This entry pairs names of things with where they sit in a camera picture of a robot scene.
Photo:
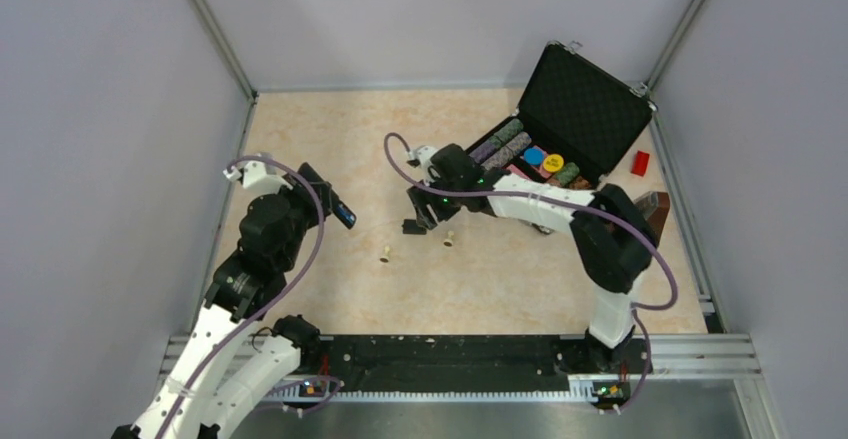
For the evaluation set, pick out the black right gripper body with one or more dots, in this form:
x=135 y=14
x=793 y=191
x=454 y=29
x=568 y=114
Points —
x=443 y=205

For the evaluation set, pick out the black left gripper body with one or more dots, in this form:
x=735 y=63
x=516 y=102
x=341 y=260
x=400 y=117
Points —
x=304 y=201

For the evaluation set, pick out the black remote battery cover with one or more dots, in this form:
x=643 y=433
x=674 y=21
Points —
x=412 y=227

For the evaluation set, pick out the blue battery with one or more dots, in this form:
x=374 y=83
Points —
x=345 y=215

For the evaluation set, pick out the black remote control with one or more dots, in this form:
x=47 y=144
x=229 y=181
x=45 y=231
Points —
x=326 y=193

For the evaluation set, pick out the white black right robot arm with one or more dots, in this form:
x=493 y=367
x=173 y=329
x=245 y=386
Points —
x=614 y=242

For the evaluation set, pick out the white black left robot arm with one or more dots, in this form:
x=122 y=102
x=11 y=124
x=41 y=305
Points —
x=199 y=399

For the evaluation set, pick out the cream chess pawn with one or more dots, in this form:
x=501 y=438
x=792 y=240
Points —
x=449 y=239
x=386 y=255

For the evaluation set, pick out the red playing card deck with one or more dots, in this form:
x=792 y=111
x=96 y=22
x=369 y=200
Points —
x=516 y=171

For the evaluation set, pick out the blue round chip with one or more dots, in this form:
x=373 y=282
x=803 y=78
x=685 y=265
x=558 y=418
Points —
x=533 y=156

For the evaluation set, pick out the yellow big blind chip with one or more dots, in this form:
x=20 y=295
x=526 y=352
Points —
x=552 y=164

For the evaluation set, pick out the green chip stack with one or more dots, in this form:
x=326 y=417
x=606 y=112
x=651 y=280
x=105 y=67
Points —
x=567 y=174

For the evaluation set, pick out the orange black chip stack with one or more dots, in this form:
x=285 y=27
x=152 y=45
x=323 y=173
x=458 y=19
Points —
x=580 y=183

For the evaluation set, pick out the black poker chip case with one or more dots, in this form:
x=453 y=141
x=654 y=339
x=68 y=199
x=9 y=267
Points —
x=572 y=107

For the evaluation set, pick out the red toy brick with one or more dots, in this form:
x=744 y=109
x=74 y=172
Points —
x=640 y=163

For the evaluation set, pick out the brown metronome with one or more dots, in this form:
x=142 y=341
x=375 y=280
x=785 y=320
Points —
x=655 y=207

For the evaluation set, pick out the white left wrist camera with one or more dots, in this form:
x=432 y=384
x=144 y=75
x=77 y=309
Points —
x=257 y=174

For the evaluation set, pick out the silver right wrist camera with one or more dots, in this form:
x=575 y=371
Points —
x=421 y=157

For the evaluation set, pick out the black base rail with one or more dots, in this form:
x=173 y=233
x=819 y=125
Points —
x=517 y=368

